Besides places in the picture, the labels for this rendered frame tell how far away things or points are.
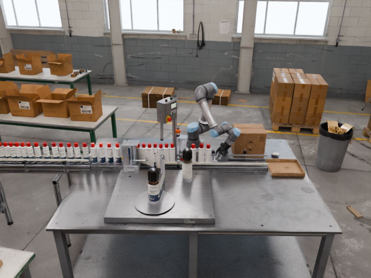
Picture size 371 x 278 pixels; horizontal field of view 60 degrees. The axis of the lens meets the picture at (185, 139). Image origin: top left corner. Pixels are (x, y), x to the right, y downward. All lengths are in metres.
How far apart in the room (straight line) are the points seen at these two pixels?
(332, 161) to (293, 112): 1.44
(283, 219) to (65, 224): 1.59
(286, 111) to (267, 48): 2.38
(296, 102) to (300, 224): 3.66
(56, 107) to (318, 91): 4.17
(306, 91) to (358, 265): 3.19
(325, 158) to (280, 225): 2.56
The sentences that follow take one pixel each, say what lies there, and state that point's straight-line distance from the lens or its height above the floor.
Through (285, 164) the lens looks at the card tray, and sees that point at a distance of 3.24.
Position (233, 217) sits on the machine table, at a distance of 2.48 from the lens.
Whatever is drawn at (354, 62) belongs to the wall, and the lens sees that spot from 8.32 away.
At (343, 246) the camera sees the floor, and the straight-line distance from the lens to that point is 3.79.
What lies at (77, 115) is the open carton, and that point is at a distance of 4.37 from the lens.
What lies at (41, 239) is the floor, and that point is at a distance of 3.79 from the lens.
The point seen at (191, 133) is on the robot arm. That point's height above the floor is 1.10.
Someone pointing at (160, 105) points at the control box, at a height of 1.45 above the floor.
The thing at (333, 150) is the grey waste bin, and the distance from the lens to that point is 4.83.
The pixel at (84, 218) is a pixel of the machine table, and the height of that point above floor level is 0.83.
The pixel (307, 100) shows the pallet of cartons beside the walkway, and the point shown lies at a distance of 5.97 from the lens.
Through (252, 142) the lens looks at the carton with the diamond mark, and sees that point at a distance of 3.16.
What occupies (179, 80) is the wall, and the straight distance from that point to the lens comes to 8.30.
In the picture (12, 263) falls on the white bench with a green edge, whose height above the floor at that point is 0.80.
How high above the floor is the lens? 2.39
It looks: 26 degrees down
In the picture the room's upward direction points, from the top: straight up
